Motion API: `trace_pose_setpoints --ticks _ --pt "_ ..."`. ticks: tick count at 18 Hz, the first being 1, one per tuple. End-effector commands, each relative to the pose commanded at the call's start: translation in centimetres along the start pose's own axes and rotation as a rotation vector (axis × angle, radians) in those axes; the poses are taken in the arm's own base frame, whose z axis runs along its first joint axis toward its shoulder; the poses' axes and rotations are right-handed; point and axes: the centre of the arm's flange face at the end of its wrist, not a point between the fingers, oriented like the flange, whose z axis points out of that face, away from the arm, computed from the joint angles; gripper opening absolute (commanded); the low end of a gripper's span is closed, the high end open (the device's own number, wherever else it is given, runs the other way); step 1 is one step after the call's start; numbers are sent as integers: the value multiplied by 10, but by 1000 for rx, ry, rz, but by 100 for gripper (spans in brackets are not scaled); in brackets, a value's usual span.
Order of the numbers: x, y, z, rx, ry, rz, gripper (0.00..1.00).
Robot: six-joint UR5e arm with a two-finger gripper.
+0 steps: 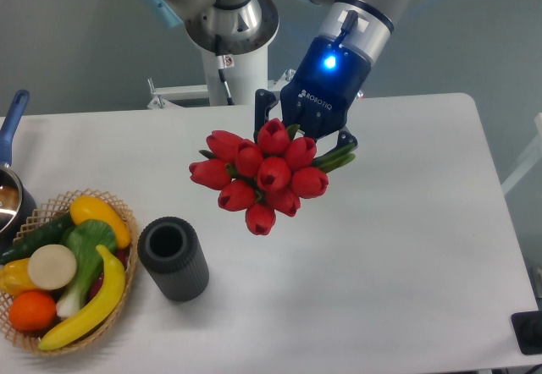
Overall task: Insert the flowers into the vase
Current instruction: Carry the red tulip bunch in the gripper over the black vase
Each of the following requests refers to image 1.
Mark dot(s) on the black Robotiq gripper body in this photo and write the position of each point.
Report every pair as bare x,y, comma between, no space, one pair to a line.
323,88

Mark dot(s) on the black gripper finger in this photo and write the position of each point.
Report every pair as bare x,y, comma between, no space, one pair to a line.
345,144
265,101

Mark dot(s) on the red tulip bouquet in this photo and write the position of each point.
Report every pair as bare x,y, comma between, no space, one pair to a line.
265,177

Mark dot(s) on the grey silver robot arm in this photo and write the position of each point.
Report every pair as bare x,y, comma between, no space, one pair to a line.
233,38

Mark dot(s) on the dark grey ribbed vase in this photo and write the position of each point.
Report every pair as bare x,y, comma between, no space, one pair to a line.
171,252

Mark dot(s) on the yellow squash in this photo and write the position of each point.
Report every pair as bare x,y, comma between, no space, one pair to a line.
87,207

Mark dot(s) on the green bok choy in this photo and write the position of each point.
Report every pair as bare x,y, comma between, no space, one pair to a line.
82,242

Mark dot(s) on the yellow banana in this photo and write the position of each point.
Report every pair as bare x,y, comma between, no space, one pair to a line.
96,311

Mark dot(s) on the dark green cucumber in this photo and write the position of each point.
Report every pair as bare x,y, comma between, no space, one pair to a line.
49,233

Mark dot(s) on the black device at edge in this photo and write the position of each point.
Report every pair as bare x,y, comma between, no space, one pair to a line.
527,329

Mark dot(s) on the beige round mushroom cap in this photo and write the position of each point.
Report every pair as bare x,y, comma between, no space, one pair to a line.
52,267

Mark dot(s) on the yellow bell pepper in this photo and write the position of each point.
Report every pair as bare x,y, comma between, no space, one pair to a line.
15,279

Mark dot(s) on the orange fruit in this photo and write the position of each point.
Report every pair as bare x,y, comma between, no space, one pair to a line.
32,311

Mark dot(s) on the woven wicker basket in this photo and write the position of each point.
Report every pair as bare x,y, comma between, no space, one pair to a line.
46,212

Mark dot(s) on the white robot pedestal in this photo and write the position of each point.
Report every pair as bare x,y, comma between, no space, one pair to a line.
227,77

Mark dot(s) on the white frame at right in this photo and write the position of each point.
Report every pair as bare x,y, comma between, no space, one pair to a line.
527,159

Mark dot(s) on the blue handled saucepan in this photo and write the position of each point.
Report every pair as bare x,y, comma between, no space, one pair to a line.
17,204

